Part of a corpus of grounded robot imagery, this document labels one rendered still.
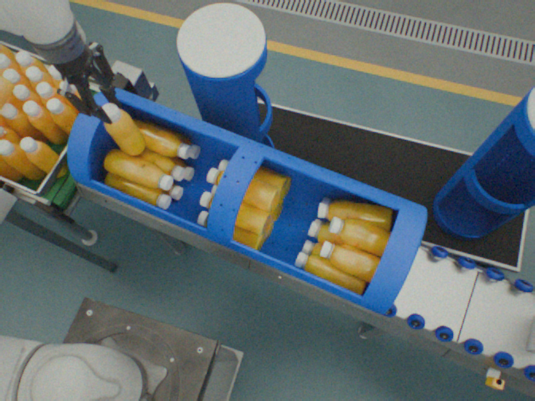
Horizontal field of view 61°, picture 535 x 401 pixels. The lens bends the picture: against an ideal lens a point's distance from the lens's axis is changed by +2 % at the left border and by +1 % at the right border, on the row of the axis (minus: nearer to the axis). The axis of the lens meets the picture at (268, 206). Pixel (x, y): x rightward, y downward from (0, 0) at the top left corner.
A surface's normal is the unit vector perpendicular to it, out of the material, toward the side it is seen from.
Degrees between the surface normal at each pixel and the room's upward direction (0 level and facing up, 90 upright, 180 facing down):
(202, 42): 0
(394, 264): 21
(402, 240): 0
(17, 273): 0
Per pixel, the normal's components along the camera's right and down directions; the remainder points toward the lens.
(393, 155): -0.05, -0.33
